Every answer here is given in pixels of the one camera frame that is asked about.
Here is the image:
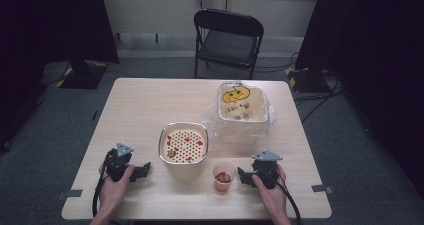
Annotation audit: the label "clear plastic bag liner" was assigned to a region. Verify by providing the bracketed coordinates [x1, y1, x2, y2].
[199, 80, 277, 145]

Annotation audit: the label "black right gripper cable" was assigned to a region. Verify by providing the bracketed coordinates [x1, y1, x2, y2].
[263, 171, 303, 225]

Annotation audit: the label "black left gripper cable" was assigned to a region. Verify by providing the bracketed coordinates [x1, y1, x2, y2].
[92, 163, 109, 219]

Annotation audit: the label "person's left hand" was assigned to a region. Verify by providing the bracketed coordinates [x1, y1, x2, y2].
[98, 164, 136, 217]

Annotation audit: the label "cream bucket with metal rim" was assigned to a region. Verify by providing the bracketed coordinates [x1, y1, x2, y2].
[158, 121, 210, 181]

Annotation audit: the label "grey tape strip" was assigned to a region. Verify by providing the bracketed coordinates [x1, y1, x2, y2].
[311, 184, 336, 195]
[55, 188, 84, 201]

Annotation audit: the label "cream bin with yellow face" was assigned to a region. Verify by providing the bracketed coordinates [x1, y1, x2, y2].
[217, 81, 270, 123]

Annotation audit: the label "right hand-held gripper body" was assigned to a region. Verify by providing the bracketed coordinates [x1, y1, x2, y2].
[251, 149, 284, 190]

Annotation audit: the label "black floor cables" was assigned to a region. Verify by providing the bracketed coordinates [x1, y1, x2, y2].
[254, 51, 344, 124]

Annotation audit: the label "black stand base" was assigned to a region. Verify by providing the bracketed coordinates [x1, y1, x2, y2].
[284, 66, 332, 94]
[54, 60, 109, 90]

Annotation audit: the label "black curtain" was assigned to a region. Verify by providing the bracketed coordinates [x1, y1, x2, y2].
[0, 0, 120, 153]
[294, 0, 424, 201]

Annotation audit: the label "black folding chair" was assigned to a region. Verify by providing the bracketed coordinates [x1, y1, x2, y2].
[193, 8, 265, 81]

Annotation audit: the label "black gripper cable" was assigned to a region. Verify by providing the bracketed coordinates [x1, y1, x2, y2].
[263, 171, 303, 225]
[92, 163, 109, 219]

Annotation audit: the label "cream perforated strainer insert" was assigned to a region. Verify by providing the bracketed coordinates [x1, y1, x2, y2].
[160, 126, 207, 164]

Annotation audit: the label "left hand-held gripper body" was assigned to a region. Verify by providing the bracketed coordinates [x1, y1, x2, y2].
[103, 142, 135, 183]

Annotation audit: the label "person's right hand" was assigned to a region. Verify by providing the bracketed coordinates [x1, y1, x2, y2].
[251, 164, 290, 221]

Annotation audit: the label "small clear plastic cup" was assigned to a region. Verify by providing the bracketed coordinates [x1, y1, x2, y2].
[212, 162, 237, 193]

